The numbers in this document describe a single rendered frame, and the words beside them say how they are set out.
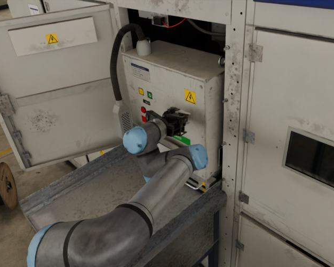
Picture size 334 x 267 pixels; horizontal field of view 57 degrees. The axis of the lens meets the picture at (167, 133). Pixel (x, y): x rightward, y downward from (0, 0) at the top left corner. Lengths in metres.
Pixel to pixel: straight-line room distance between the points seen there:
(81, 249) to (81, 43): 1.06
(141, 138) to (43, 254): 0.41
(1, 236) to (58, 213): 1.33
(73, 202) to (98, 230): 0.88
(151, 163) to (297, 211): 0.54
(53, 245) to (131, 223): 0.15
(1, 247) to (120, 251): 2.11
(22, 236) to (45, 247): 1.99
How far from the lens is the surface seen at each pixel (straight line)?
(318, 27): 0.89
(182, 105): 1.21
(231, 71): 1.06
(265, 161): 1.12
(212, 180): 1.34
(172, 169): 0.78
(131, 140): 0.91
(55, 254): 0.65
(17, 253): 2.57
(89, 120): 1.66
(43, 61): 1.52
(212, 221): 1.46
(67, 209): 1.45
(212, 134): 1.22
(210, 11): 1.06
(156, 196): 0.69
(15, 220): 2.81
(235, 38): 1.02
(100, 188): 1.49
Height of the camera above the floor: 1.84
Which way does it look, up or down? 34 degrees down
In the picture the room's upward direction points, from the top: 6 degrees counter-clockwise
